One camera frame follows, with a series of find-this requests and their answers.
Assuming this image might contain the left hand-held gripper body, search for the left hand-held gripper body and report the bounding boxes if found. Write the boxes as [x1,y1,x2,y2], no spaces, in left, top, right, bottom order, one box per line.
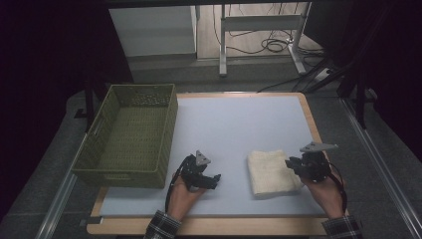
[180,149,220,192]

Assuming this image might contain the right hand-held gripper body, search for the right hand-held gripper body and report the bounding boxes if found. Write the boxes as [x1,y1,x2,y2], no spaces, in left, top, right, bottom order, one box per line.
[294,141,339,183]

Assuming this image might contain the cream bear print cloth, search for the cream bear print cloth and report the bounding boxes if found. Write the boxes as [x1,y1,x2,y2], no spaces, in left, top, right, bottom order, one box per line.
[246,149,305,200]

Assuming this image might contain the green woven plastic basket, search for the green woven plastic basket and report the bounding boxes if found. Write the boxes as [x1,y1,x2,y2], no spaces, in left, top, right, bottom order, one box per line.
[71,83,179,189]

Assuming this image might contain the person's left hand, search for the person's left hand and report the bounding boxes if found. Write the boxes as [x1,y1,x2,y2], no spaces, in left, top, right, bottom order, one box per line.
[166,172,207,222]

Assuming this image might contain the person's right hand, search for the person's right hand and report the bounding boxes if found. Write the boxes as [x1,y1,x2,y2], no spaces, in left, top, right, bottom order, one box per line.
[300,163,348,220]

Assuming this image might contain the white power strip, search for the white power strip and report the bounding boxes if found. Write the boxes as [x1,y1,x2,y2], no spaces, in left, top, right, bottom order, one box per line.
[313,67,333,83]

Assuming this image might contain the black tripod stand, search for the black tripod stand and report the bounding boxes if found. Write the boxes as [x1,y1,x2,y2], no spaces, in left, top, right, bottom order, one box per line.
[300,6,377,130]

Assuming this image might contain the black metal stand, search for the black metal stand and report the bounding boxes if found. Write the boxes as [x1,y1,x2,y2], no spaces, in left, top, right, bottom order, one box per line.
[74,75,98,133]

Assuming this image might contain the white cabinet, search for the white cabinet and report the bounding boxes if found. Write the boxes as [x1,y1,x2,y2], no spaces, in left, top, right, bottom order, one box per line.
[108,5,198,58]

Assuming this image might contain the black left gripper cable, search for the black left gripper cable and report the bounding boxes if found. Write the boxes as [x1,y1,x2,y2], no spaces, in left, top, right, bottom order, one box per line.
[164,158,187,213]

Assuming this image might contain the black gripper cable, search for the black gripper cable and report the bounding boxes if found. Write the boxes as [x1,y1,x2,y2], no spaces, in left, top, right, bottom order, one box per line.
[327,161,348,213]
[164,158,187,213]

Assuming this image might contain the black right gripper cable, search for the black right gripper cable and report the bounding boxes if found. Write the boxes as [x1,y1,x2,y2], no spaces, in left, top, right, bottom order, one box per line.
[327,161,348,213]

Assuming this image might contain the grey metal rail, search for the grey metal rail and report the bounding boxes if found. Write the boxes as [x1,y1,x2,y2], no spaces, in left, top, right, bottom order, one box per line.
[34,132,90,239]
[339,97,422,239]

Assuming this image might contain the long black floor cable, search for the long black floor cable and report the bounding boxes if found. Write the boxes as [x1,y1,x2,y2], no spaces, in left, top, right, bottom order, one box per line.
[256,75,302,94]

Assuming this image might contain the black corner bracket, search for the black corner bracket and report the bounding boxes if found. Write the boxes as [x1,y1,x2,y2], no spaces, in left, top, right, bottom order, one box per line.
[79,215,105,227]

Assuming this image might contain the black coiled floor cables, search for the black coiled floor cables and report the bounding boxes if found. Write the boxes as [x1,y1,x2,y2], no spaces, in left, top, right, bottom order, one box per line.
[212,3,324,58]

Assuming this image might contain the white metal desk frame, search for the white metal desk frame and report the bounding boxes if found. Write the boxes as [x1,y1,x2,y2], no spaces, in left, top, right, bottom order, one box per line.
[218,2,313,78]

